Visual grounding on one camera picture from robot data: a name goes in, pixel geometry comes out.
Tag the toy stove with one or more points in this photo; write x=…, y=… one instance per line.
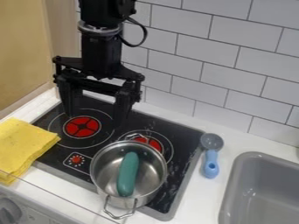
x=128, y=137

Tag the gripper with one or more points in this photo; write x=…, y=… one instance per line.
x=100, y=55

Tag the yellow cloth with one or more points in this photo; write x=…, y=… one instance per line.
x=21, y=145

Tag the blue spoon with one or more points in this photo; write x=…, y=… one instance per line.
x=210, y=154

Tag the green toy cucumber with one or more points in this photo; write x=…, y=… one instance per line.
x=127, y=174

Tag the silver pot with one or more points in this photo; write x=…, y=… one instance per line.
x=128, y=172

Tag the toy sink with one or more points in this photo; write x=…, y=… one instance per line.
x=261, y=189

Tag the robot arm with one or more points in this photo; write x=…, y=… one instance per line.
x=102, y=8

